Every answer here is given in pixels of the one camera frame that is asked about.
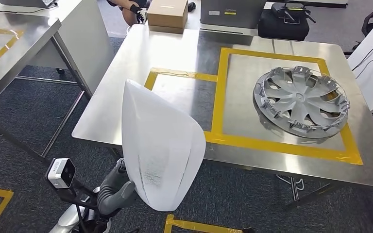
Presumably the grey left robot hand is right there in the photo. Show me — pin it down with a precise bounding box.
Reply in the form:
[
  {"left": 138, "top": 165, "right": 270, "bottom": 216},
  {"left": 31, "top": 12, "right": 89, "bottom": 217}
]
[{"left": 100, "top": 157, "right": 139, "bottom": 210}]

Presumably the white curved plastic part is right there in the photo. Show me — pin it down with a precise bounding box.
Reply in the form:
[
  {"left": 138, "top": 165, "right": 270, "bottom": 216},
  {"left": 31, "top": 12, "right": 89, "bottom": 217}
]
[{"left": 121, "top": 79, "right": 206, "bottom": 212}]

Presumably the stainless steel workbench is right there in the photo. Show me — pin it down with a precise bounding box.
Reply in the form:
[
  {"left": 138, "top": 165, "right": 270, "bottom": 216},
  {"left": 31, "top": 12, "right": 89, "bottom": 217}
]
[{"left": 71, "top": 24, "right": 373, "bottom": 211}]

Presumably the person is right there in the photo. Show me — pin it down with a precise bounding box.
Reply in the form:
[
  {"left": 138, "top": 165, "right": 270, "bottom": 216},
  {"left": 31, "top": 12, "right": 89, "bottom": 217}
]
[{"left": 106, "top": 0, "right": 152, "bottom": 26}]

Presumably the stainless steel table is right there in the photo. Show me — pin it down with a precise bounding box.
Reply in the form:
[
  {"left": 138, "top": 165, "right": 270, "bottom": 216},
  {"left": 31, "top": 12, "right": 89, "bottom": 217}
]
[{"left": 0, "top": 17, "right": 87, "bottom": 163}]

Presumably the brown cardboard box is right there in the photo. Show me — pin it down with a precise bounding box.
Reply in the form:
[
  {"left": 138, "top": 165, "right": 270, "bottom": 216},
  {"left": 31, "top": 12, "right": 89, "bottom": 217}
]
[{"left": 146, "top": 0, "right": 189, "bottom": 34}]

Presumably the grey laptop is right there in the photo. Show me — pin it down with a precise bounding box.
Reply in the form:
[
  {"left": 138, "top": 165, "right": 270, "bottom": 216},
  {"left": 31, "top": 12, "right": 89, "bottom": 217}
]
[{"left": 0, "top": 0, "right": 58, "bottom": 9}]

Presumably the grey wheel hubcap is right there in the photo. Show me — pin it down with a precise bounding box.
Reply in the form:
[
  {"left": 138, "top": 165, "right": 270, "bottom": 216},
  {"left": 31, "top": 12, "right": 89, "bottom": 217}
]
[{"left": 253, "top": 66, "right": 351, "bottom": 139}]

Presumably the grey equipment case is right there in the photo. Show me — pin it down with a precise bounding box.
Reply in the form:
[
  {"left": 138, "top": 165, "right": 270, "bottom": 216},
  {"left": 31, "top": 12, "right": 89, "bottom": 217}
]
[{"left": 200, "top": 0, "right": 268, "bottom": 35}]

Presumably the black bag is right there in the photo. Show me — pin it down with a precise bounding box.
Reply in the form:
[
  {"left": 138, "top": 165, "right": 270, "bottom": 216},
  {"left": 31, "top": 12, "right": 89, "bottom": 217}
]
[{"left": 257, "top": 2, "right": 317, "bottom": 41}]

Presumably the black office chair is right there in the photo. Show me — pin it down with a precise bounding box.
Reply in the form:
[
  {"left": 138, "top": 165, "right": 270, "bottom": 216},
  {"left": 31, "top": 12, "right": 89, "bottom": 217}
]
[{"left": 344, "top": 0, "right": 373, "bottom": 55}]

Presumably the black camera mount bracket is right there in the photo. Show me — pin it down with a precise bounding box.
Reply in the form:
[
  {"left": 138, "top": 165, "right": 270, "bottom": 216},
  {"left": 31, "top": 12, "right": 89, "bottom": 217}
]
[{"left": 56, "top": 180, "right": 102, "bottom": 213}]

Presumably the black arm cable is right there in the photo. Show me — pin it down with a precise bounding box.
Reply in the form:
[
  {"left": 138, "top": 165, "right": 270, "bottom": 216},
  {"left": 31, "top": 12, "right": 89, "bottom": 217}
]
[{"left": 74, "top": 199, "right": 89, "bottom": 233}]

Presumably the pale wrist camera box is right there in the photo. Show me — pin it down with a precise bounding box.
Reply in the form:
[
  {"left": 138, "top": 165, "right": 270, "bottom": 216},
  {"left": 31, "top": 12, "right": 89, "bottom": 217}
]
[{"left": 46, "top": 158, "right": 76, "bottom": 189}]

